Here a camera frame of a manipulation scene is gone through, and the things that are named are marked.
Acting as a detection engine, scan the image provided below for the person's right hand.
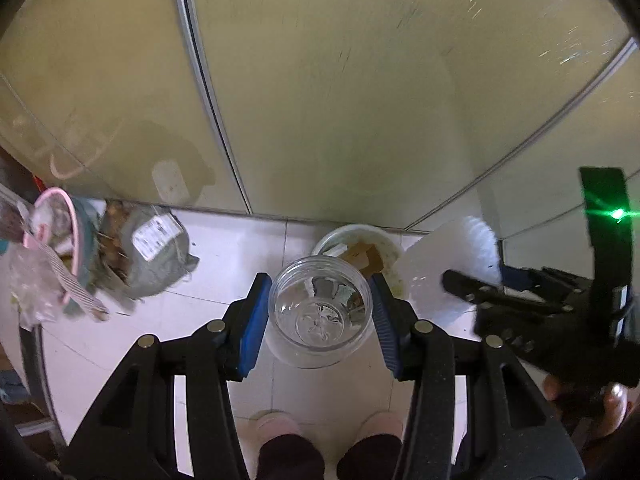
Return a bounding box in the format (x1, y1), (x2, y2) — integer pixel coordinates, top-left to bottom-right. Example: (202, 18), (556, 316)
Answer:
(542, 376), (629, 442)

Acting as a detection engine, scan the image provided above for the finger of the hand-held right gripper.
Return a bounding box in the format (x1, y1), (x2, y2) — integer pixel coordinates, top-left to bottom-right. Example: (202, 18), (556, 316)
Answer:
(500, 263), (589, 302)
(442, 269), (552, 314)

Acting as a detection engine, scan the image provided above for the brown cardboard sleeve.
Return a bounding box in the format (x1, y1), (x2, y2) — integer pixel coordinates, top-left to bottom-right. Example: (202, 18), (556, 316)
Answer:
(342, 242), (386, 279)

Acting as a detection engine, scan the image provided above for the clear plastic jar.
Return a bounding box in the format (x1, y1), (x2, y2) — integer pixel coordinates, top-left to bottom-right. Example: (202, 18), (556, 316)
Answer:
(265, 255), (374, 370)

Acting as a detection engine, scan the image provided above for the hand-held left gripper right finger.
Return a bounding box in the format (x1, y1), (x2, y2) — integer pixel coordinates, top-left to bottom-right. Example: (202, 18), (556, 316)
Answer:
(370, 272), (586, 480)

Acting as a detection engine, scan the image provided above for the pink slipper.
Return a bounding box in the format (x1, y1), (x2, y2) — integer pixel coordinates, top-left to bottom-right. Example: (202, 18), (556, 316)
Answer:
(255, 410), (304, 442)
(360, 410), (404, 442)

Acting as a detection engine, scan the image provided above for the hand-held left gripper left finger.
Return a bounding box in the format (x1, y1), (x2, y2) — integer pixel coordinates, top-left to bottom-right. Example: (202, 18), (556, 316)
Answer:
(62, 272), (274, 480)

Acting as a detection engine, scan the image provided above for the pink waste bin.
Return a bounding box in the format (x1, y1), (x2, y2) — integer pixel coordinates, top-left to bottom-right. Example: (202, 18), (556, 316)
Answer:
(0, 187), (109, 322)

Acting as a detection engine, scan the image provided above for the grey sack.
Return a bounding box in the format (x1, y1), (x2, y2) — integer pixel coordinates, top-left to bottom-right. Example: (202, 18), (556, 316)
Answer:
(100, 200), (201, 302)

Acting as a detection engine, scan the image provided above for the white bowl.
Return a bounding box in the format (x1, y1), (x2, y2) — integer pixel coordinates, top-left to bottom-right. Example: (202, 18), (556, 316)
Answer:
(311, 224), (407, 302)

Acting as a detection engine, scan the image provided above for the white foam fruit net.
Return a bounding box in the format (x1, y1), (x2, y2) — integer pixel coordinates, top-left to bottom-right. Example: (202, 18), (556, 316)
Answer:
(400, 216), (502, 332)

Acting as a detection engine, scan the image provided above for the person's right leg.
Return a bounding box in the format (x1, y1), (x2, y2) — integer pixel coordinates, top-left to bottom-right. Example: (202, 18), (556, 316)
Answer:
(337, 435), (402, 480)

